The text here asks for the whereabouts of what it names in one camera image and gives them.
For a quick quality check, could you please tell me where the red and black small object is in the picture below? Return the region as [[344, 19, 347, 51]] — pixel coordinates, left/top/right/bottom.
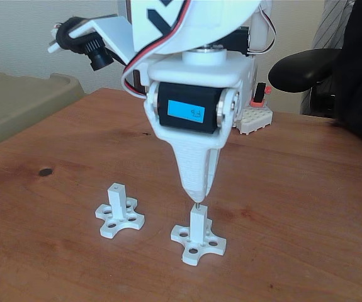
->
[[251, 82, 272, 108]]

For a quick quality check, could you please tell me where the white cross-base post stand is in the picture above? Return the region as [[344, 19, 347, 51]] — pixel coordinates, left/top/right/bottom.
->
[[170, 205, 228, 266], [94, 182, 146, 238]]

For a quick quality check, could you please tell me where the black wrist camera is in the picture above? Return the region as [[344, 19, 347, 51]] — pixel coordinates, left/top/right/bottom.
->
[[47, 14, 114, 72]]

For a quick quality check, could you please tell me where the grey striped cloth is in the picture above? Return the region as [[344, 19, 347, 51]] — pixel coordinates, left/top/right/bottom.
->
[[299, 0, 356, 116]]

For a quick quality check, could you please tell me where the black chair armrest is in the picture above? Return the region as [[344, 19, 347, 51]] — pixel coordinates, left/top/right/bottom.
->
[[268, 48, 349, 94]]

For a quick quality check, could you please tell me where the white perforated block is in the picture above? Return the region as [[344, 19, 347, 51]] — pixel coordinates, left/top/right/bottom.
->
[[235, 103, 273, 136]]

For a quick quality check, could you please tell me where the red white black servo cable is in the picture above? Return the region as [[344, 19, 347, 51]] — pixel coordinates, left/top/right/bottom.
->
[[122, 0, 195, 99], [246, 0, 278, 57]]

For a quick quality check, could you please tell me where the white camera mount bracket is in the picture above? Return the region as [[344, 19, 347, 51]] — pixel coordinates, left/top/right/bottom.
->
[[69, 14, 135, 67]]

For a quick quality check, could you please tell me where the beige plastic bin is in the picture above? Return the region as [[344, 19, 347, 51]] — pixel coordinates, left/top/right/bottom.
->
[[0, 60, 86, 155]]

